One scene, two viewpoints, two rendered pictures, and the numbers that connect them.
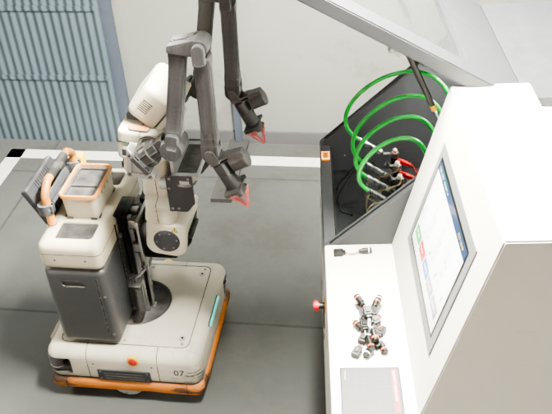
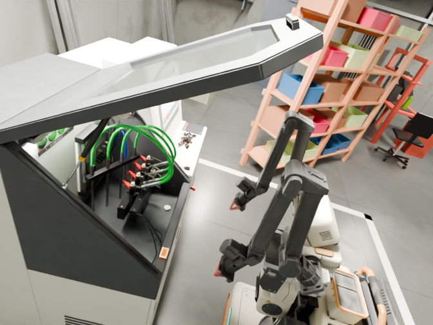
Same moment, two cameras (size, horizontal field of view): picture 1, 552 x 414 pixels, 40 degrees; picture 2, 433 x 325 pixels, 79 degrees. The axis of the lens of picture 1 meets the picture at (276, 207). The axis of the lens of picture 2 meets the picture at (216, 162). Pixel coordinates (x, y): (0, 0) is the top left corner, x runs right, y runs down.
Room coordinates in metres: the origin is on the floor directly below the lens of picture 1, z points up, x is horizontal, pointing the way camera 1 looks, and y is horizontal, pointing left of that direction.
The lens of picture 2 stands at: (3.24, -0.19, 2.01)
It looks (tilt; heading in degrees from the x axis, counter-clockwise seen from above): 34 degrees down; 173
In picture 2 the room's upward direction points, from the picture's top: 17 degrees clockwise
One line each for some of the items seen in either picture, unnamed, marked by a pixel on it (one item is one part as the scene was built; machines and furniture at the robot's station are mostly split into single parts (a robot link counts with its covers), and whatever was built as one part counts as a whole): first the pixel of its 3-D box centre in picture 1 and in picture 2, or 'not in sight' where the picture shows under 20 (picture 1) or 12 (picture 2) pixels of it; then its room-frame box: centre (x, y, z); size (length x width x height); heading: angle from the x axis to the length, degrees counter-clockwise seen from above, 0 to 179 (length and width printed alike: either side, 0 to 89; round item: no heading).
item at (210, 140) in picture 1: (206, 101); (275, 155); (2.17, 0.20, 1.40); 0.11 x 0.06 x 0.43; 171
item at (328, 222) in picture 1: (328, 207); (172, 228); (2.28, -0.19, 0.87); 0.62 x 0.04 x 0.16; 177
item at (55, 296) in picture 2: not in sight; (120, 267); (2.26, -0.46, 0.39); 0.70 x 0.58 x 0.79; 177
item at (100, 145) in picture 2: not in sight; (102, 130); (2.01, -0.68, 1.20); 0.13 x 0.03 x 0.31; 177
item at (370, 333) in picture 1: (367, 322); (187, 138); (1.54, -0.24, 1.01); 0.23 x 0.11 x 0.06; 177
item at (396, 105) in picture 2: not in sight; (408, 102); (-2.43, 4.13, 0.88); 1.38 x 1.22 x 1.77; 171
